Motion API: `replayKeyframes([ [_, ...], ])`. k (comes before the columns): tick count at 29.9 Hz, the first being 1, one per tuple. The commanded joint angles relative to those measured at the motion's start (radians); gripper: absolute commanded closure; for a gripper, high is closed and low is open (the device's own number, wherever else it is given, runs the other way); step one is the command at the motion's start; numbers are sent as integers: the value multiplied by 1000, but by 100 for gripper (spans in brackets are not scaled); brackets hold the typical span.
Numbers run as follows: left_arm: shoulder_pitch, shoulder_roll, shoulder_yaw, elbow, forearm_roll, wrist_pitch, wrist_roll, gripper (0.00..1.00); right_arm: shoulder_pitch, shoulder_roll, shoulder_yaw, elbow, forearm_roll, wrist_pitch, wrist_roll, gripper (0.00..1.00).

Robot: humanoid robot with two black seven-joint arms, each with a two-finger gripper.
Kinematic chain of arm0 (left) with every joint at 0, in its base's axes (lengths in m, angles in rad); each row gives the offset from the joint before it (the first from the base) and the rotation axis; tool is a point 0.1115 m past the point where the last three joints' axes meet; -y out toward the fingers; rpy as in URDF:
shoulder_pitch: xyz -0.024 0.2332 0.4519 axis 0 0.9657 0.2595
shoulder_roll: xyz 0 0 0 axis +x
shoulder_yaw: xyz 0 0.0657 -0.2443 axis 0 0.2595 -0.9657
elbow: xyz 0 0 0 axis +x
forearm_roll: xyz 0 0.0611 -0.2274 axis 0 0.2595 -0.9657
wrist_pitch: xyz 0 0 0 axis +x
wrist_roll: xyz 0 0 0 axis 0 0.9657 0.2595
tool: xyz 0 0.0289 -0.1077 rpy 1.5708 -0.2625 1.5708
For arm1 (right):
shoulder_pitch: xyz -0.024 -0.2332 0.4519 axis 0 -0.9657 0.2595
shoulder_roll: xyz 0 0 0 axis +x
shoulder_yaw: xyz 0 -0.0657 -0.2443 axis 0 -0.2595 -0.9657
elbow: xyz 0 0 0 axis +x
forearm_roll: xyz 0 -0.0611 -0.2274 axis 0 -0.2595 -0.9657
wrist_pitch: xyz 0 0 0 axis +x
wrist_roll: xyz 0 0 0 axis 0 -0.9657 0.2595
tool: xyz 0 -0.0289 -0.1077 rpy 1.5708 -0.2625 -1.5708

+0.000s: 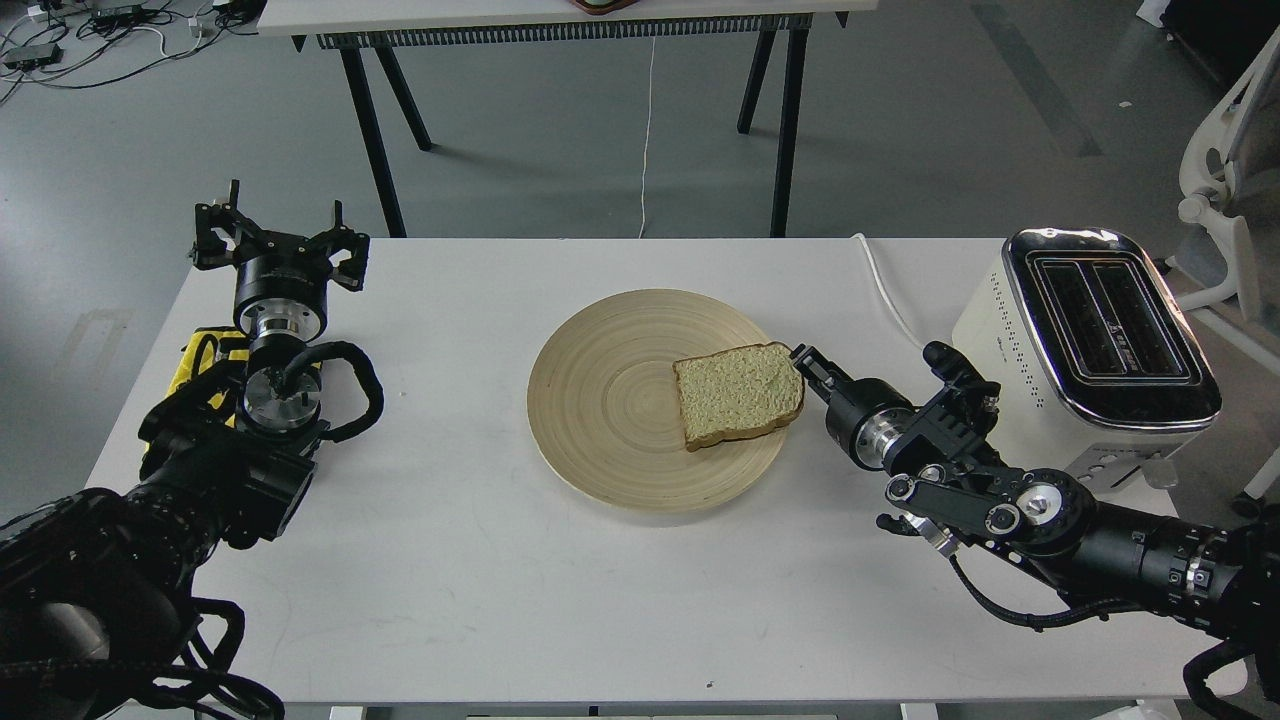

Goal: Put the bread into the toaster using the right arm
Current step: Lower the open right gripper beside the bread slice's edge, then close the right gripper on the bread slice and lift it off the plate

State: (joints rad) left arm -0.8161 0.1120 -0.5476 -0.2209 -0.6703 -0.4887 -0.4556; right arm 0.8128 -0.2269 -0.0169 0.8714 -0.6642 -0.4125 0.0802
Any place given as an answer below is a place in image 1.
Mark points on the brown object on far table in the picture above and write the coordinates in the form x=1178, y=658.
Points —
x=601, y=7

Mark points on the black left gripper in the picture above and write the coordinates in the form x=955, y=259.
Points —
x=278, y=265

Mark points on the yellow black object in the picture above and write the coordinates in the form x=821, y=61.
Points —
x=206, y=402

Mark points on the cream chrome toaster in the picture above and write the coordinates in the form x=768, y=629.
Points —
x=1100, y=374

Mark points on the slice of brown bread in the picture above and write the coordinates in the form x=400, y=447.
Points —
x=740, y=393

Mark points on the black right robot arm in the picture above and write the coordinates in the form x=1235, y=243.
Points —
x=947, y=485

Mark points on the white office chair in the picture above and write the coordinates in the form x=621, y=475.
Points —
x=1228, y=176

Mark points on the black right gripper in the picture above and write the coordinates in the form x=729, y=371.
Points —
x=864, y=418

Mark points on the round wooden plate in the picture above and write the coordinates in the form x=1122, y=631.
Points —
x=603, y=406

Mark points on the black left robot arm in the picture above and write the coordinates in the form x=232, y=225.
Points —
x=99, y=602

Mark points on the white table with black legs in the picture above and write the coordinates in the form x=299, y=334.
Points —
x=353, y=27

